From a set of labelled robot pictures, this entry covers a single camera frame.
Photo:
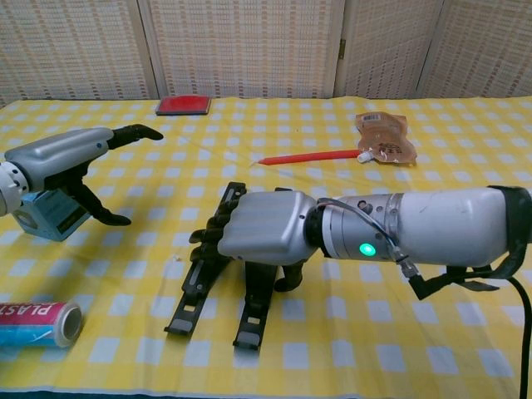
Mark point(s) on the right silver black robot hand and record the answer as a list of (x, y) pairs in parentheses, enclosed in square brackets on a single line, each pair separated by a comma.
[(266, 224)]

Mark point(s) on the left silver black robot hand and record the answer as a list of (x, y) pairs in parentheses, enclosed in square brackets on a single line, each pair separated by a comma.
[(58, 154)]

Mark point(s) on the black folding laptop stand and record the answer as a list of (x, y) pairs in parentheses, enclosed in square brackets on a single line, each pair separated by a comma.
[(195, 282)]

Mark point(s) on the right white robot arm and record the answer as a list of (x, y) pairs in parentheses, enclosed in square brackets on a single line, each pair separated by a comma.
[(449, 224)]

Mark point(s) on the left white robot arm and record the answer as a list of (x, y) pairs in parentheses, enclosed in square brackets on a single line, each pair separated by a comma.
[(10, 187)]

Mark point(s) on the blue cardboard box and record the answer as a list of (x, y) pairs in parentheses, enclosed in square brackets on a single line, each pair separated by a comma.
[(54, 220)]

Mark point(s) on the red stick candle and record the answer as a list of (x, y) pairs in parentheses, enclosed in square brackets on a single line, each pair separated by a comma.
[(307, 158)]

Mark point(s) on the red square flat pad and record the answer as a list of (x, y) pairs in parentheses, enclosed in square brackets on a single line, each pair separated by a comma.
[(187, 106)]

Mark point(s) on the brown spout pouch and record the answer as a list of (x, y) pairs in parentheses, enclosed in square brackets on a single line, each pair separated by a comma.
[(386, 137)]

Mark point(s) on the yellow white checkered tablecloth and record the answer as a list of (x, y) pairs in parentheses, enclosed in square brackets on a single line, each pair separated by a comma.
[(374, 332)]

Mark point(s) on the plastic wrap roll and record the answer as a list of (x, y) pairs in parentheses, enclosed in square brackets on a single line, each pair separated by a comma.
[(33, 328)]

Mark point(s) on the woven folding screen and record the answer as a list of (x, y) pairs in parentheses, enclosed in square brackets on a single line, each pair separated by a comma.
[(249, 41)]

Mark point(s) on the brass screen hinge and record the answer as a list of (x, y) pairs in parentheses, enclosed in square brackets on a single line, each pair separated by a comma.
[(343, 48)]

